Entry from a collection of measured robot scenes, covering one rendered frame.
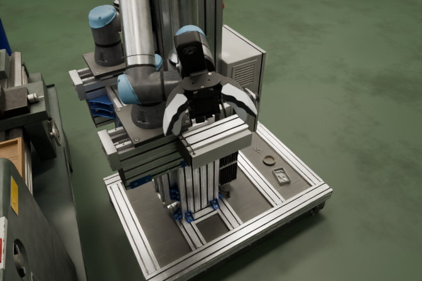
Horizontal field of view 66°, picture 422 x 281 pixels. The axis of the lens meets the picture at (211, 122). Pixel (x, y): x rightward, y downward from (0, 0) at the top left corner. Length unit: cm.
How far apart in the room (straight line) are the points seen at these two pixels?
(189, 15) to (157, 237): 136
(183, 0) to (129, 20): 20
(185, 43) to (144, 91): 26
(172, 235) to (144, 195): 35
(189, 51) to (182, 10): 42
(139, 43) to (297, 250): 174
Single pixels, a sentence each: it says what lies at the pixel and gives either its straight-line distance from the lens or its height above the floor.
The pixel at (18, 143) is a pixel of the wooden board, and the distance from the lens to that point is 169.
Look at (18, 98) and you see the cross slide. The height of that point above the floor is 97.
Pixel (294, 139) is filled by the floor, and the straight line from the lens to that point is 288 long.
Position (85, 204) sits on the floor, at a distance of 251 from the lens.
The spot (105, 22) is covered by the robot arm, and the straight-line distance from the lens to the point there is 148.
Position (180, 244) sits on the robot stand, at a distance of 195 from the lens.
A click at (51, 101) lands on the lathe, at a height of 54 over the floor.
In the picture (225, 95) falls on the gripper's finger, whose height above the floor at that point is 159.
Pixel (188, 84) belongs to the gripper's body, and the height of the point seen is 159.
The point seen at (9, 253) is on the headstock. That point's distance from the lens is 90.
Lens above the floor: 191
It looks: 40 degrees down
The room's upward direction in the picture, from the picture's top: straight up
